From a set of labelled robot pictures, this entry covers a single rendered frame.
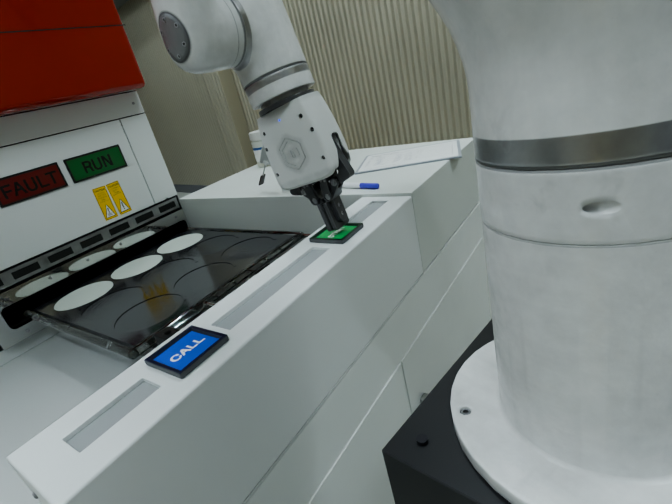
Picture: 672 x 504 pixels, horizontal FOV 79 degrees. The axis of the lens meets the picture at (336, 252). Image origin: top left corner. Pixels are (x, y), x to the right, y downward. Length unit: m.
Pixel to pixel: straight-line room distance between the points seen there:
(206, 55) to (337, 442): 0.47
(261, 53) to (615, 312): 0.42
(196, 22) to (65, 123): 0.56
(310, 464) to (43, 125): 0.77
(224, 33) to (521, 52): 0.34
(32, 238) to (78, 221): 0.09
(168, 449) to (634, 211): 0.34
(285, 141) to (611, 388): 0.41
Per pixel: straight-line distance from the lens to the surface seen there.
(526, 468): 0.29
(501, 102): 0.21
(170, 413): 0.36
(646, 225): 0.21
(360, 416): 0.60
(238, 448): 0.43
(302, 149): 0.51
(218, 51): 0.48
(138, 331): 0.64
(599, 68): 0.19
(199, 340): 0.42
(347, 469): 0.60
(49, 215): 0.96
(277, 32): 0.52
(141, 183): 1.04
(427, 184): 0.72
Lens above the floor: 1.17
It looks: 24 degrees down
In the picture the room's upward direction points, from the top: 14 degrees counter-clockwise
